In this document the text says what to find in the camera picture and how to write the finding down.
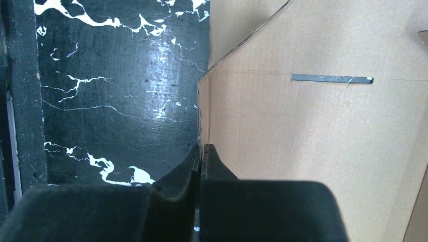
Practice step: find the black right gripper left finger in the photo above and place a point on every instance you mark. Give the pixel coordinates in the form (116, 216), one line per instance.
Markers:
(163, 211)

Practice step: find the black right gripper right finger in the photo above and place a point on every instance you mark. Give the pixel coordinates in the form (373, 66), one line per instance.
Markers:
(264, 210)

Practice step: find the brown cardboard box sheet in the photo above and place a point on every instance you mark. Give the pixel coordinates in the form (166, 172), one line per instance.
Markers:
(332, 91)

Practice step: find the aluminium rail frame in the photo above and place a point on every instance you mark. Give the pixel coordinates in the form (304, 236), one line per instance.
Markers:
(23, 160)

